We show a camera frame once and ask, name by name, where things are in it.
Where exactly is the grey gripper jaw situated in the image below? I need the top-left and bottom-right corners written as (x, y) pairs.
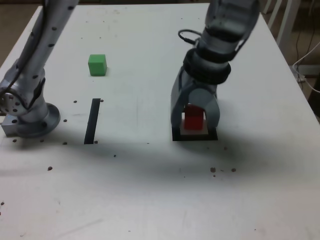
top-left (170, 67), bottom-right (195, 131)
top-left (187, 83), bottom-right (221, 129)

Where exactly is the red cube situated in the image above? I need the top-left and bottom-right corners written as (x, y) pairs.
top-left (183, 104), bottom-right (206, 131)

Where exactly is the green cube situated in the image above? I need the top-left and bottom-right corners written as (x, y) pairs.
top-left (87, 54), bottom-right (108, 77)

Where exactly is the black tape square outline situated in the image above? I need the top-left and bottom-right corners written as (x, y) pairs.
top-left (171, 126), bottom-right (219, 142)

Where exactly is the black tape strip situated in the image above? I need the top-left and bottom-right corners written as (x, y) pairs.
top-left (83, 98), bottom-right (101, 145)

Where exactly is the white cable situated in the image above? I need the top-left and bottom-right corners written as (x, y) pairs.
top-left (291, 41), bottom-right (320, 94)

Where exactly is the white furniture frame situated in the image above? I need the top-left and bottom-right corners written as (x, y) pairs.
top-left (262, 0), bottom-right (301, 48)

